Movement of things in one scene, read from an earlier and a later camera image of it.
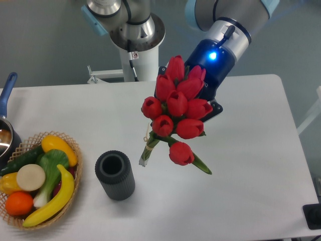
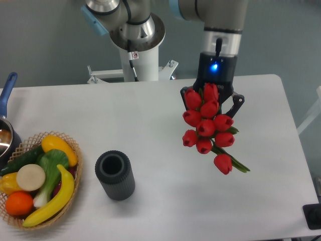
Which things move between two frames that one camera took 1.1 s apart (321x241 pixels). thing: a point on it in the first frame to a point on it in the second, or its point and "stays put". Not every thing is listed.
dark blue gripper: x=217 y=61 to x=217 y=69
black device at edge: x=312 y=214 stays put
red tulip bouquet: x=177 y=113 to x=212 y=131
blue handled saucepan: x=10 y=139 stays put
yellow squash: x=51 y=142 stays put
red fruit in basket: x=71 y=170 stays put
